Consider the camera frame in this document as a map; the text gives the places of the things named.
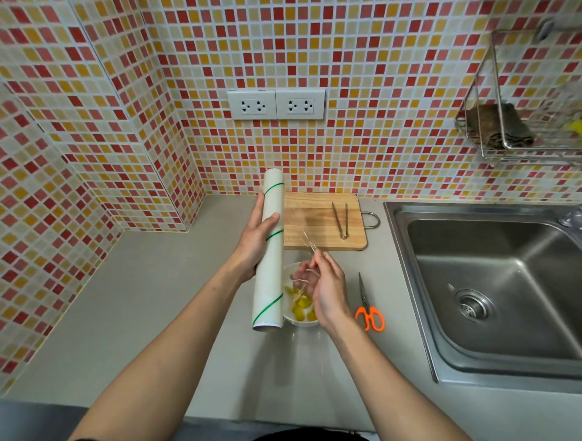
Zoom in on wooden cutting board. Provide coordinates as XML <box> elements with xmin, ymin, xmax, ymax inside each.
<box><xmin>282</xmin><ymin>192</ymin><xmax>381</xmax><ymax>252</ymax></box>

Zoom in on brown dish cloth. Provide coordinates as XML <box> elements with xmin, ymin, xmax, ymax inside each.
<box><xmin>466</xmin><ymin>103</ymin><xmax>535</xmax><ymax>150</ymax></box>

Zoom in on orange-handled scissors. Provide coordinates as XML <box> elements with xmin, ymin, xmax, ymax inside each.
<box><xmin>355</xmin><ymin>272</ymin><xmax>386</xmax><ymax>333</ymax></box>

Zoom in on person's dark clothing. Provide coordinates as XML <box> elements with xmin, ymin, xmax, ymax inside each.
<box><xmin>254</xmin><ymin>426</ymin><xmax>370</xmax><ymax>441</ymax></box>

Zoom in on person's right forearm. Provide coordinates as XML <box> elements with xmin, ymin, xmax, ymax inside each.
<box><xmin>324</xmin><ymin>313</ymin><xmax>474</xmax><ymax>441</ymax></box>

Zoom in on metal wire wall rack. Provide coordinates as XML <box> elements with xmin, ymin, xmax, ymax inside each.
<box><xmin>455</xmin><ymin>18</ymin><xmax>582</xmax><ymax>165</ymax></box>

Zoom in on white double wall socket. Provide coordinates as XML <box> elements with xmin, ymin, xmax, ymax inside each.
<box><xmin>276</xmin><ymin>88</ymin><xmax>327</xmax><ymax>121</ymax></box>
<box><xmin>227</xmin><ymin>89</ymin><xmax>277</xmax><ymax>121</ymax></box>

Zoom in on stainless steel sink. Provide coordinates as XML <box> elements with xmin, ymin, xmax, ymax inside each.
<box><xmin>383</xmin><ymin>201</ymin><xmax>582</xmax><ymax>395</ymax></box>

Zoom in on metal tongs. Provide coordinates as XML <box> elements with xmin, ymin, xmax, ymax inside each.
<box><xmin>331</xmin><ymin>202</ymin><xmax>350</xmax><ymax>240</ymax></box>

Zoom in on yellow fruit pieces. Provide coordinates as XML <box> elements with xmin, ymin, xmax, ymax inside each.
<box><xmin>284</xmin><ymin>285</ymin><xmax>318</xmax><ymax>323</ymax></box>

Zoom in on metal sink drain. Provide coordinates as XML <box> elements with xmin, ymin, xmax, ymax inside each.
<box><xmin>453</xmin><ymin>288</ymin><xmax>495</xmax><ymax>321</ymax></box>

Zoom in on white bowl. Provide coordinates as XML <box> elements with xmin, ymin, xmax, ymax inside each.
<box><xmin>280</xmin><ymin>262</ymin><xmax>322</xmax><ymax>328</ymax></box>

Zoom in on person's left forearm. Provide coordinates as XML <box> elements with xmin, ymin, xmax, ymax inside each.
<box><xmin>68</xmin><ymin>263</ymin><xmax>256</xmax><ymax>441</ymax></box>

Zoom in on person's right hand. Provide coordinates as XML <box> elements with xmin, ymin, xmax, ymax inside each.
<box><xmin>291</xmin><ymin>249</ymin><xmax>353</xmax><ymax>336</ymax></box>

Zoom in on person's left hand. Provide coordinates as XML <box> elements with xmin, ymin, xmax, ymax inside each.
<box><xmin>231</xmin><ymin>193</ymin><xmax>281</xmax><ymax>284</ymax></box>

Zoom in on white green-striped cling film roll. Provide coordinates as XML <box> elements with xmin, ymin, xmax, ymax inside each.
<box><xmin>252</xmin><ymin>168</ymin><xmax>286</xmax><ymax>333</ymax></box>

